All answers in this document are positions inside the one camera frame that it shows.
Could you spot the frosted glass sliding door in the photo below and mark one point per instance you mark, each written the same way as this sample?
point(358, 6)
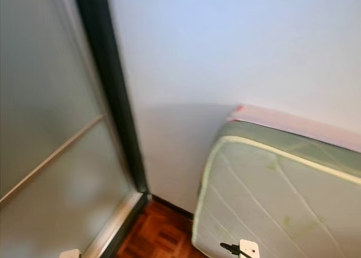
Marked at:
point(45, 72)

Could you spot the silver door floor track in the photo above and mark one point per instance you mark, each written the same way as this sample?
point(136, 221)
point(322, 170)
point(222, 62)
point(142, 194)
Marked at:
point(115, 224)

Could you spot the dark wooden skirting board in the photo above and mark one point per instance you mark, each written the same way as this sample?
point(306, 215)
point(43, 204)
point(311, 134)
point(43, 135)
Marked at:
point(172, 207)

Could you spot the white green quilted mattress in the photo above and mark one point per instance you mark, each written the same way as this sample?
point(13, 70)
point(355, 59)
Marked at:
point(276, 196)

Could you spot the black door frame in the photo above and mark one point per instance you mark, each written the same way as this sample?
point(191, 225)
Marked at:
point(107, 72)

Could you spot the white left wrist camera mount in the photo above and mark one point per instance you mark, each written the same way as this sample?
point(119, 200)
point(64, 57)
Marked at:
point(70, 254)

